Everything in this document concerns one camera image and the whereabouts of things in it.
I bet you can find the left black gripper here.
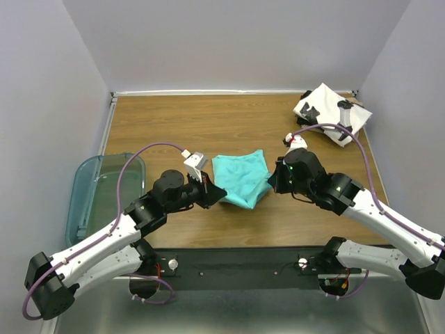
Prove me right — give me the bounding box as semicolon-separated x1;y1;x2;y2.
165;170;227;214

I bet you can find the teal t-shirt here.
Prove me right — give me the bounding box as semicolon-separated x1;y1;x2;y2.
212;150;272;209

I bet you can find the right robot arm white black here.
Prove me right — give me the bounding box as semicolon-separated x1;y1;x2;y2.
268;148;444;300

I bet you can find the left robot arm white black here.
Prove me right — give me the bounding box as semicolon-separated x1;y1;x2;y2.
22;170;227;320

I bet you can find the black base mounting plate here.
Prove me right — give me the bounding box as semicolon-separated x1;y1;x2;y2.
114;246;362;300

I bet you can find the white black folded t-shirt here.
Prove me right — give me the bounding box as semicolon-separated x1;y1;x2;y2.
293;83;372;136

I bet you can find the clear blue plastic bin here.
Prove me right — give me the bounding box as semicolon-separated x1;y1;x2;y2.
65;152;146;246

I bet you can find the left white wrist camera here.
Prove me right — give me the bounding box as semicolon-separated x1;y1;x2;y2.
181;150;208;182

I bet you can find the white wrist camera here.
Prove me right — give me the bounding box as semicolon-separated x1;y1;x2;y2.
181;150;208;182
284;133;307;153

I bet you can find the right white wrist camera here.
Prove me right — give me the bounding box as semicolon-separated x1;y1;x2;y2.
284;133;307;153

